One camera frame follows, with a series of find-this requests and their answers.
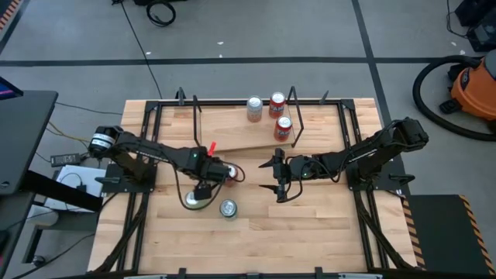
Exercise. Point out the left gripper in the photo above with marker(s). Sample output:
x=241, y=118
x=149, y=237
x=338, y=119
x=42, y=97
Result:
x=215, y=172

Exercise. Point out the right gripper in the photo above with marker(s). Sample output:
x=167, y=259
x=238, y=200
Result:
x=282, y=172

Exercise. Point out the pale green beverage can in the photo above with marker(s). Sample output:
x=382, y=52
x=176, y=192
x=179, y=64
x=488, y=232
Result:
x=191, y=202

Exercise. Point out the green soda can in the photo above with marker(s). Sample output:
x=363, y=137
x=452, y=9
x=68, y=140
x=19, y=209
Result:
x=228, y=209

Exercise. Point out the orange Fanta soda can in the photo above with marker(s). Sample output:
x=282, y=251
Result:
x=276, y=108
x=283, y=131

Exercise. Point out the silver pink beverage can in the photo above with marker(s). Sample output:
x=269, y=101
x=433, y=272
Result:
x=254, y=110

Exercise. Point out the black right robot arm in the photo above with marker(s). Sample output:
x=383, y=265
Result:
x=368, y=149

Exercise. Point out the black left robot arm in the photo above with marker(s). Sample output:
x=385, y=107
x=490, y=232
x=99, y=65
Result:
x=155, y=149

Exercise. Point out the wooden shelf with black legs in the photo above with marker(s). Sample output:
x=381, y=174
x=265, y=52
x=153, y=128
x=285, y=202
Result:
x=228, y=131

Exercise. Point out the red tape strip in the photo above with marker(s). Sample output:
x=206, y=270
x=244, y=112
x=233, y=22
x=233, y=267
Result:
x=212, y=149

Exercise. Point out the white strip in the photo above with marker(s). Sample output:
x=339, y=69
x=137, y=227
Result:
x=145, y=276
x=360, y=276

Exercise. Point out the black power adapter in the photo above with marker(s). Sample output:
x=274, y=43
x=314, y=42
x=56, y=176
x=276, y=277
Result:
x=66, y=159

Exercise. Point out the orange shop vacuum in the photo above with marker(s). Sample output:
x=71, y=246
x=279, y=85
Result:
x=417, y=91
x=474, y=91

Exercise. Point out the black mat with hazard stripes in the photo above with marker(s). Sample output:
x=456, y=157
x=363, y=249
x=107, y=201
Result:
x=445, y=232

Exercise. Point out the black desk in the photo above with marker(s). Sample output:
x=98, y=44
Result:
x=23, y=135

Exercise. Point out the dark monitor screen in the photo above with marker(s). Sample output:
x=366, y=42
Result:
x=7, y=90

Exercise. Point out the black equipment cases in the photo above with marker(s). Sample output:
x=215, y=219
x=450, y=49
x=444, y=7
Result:
x=482, y=35

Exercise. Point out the black frame clamp lever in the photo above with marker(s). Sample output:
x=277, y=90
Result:
x=324, y=97
x=180, y=97
x=318, y=273
x=181, y=273

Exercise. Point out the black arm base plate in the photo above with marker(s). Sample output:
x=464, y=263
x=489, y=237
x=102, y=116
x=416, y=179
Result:
x=116, y=188
x=391, y=170

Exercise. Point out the black base plate lever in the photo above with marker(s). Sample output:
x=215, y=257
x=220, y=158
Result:
x=108, y=180
x=403, y=179

